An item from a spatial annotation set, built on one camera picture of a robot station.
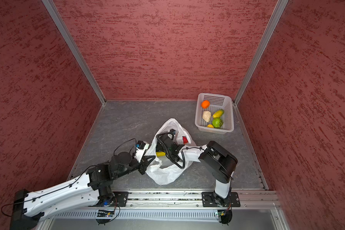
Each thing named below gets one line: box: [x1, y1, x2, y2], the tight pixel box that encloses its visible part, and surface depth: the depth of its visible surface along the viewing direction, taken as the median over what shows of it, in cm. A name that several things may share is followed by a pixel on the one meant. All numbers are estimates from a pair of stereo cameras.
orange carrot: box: [200, 99, 211, 109], surface depth 116 cm
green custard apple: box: [211, 117, 224, 129], surface depth 102 cm
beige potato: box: [202, 110, 212, 123], surface depth 108 cm
